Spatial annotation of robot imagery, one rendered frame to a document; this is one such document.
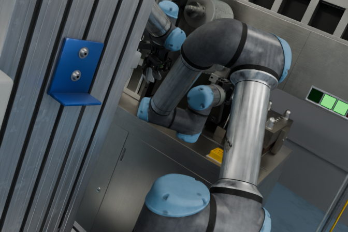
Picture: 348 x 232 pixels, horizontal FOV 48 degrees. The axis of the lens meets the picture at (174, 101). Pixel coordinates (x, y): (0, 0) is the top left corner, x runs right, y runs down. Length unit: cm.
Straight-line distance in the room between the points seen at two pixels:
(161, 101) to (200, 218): 46
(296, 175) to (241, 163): 325
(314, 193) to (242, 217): 328
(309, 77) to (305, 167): 226
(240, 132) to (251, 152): 5
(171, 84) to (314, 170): 308
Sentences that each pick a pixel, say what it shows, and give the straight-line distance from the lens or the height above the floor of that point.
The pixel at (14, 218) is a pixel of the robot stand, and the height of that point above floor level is 96.
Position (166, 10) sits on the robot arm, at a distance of 139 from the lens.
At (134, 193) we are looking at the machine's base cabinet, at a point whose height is 61.
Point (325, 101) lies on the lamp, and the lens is 188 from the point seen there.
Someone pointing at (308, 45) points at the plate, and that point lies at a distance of 189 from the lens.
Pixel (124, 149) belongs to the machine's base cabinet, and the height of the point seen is 74.
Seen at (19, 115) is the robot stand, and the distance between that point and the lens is 59.
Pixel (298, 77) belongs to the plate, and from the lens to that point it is 189.
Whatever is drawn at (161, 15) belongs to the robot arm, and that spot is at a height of 130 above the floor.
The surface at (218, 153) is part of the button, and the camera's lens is 141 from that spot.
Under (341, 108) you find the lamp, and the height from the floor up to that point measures 118.
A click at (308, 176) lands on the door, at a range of 407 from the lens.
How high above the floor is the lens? 140
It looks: 15 degrees down
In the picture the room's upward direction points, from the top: 22 degrees clockwise
